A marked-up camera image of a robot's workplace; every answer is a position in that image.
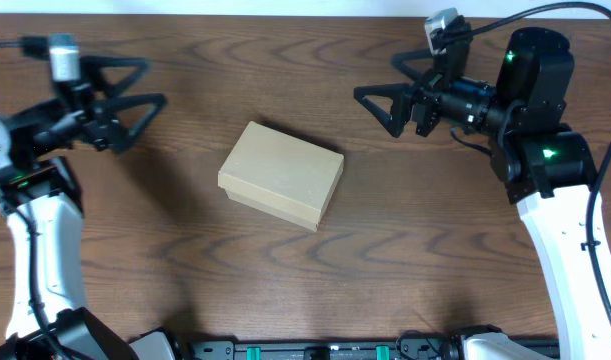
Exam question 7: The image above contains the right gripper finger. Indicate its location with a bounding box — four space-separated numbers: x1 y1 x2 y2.
390 48 434 82
353 82 416 139

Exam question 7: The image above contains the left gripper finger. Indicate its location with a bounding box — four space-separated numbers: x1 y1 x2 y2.
82 55 150 98
99 93 167 153

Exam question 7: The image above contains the cardboard box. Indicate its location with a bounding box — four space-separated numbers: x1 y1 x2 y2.
218 121 344 231

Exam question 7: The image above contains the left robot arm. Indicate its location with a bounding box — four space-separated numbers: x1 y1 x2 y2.
0 56 181 359

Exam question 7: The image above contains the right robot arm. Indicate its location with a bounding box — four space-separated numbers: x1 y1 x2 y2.
354 26 611 359

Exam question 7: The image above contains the left black cable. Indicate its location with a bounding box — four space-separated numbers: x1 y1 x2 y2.
0 37 86 360

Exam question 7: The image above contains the black cable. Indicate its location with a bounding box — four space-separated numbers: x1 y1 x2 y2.
454 0 611 346
0 37 86 360

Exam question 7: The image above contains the right black cable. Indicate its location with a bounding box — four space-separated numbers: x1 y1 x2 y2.
454 0 611 346

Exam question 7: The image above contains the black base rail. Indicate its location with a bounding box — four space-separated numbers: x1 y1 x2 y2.
185 333 461 360

